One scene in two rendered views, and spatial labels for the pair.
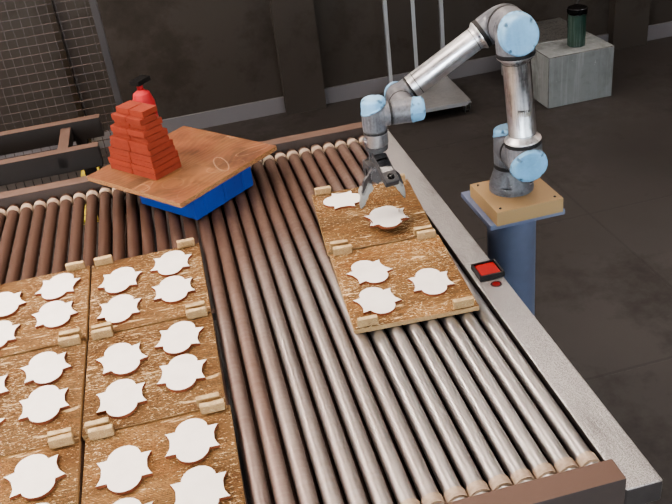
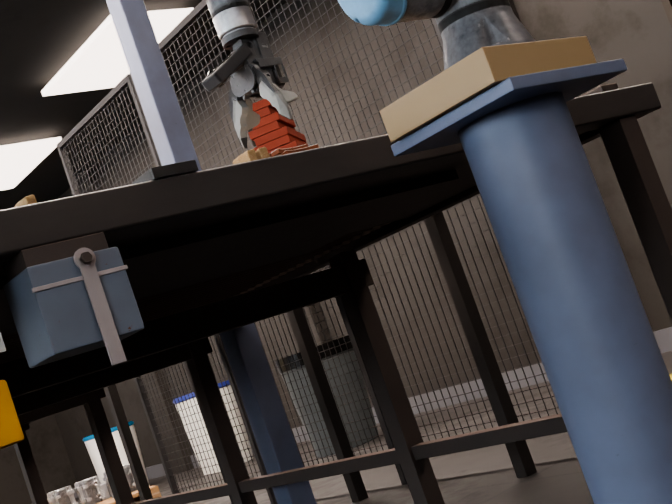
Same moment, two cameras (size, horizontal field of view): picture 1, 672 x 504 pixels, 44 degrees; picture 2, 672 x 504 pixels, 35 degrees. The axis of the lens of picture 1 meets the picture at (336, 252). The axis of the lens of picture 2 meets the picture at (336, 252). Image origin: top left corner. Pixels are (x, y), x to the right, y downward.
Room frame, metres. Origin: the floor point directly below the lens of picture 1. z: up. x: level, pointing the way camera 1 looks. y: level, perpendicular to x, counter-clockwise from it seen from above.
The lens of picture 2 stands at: (1.45, -1.89, 0.60)
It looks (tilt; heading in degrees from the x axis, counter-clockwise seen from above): 5 degrees up; 61
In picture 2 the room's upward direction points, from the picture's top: 19 degrees counter-clockwise
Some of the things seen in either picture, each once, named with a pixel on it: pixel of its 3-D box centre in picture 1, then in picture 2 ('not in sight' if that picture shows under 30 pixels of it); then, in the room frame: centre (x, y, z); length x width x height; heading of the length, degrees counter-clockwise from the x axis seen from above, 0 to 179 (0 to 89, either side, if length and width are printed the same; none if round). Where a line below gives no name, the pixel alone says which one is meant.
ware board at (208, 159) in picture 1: (182, 163); not in sight; (2.84, 0.52, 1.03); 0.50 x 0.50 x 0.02; 49
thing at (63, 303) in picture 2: not in sight; (76, 309); (1.83, -0.47, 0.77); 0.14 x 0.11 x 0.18; 9
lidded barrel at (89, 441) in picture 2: not in sight; (118, 461); (3.91, 7.74, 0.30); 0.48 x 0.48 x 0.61
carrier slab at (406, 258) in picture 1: (399, 280); not in sight; (2.02, -0.17, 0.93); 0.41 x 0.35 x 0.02; 6
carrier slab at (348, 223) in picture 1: (370, 215); not in sight; (2.44, -0.13, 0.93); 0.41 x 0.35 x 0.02; 5
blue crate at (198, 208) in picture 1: (195, 182); not in sight; (2.78, 0.48, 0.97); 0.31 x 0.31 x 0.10; 49
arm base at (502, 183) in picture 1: (511, 174); (483, 43); (2.52, -0.63, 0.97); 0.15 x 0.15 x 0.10
